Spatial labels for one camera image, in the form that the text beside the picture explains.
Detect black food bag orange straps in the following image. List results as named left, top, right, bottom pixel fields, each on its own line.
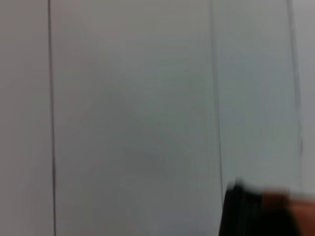
left=218, top=181, right=315, bottom=236

